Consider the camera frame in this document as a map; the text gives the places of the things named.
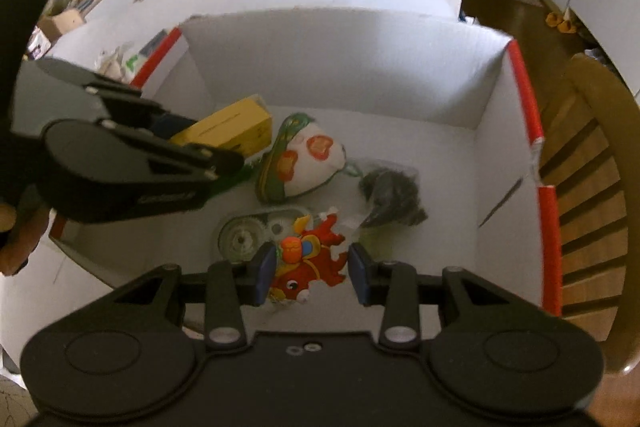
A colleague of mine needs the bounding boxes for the white green plastic bag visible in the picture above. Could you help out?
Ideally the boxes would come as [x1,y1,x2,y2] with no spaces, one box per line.
[94,41,148,83]

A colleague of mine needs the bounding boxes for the yellow cardboard box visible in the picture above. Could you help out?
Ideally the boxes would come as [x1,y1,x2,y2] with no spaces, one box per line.
[170,94,272,158]

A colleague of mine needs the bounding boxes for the red orange plush toy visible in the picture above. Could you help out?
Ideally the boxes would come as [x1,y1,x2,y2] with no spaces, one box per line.
[268,208,348,303]

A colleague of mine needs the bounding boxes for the person left hand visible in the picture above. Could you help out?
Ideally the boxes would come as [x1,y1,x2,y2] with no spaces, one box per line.
[1,202,50,277]

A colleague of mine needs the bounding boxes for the dark item in clear bag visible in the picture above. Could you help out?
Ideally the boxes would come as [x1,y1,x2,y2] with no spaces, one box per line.
[354,158,428,229]

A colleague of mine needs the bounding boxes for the small cardboard box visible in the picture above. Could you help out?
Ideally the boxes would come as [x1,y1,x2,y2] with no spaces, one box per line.
[37,9,86,42]

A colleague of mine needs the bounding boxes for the white green embroidered pouch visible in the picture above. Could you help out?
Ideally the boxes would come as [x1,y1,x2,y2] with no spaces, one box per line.
[255,113,347,204]

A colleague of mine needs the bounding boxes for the red white cardboard box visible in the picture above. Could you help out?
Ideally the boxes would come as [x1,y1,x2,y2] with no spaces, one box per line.
[49,5,564,348]

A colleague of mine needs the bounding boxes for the yellow slippers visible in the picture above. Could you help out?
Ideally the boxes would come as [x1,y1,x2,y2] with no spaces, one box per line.
[544,12,577,35]

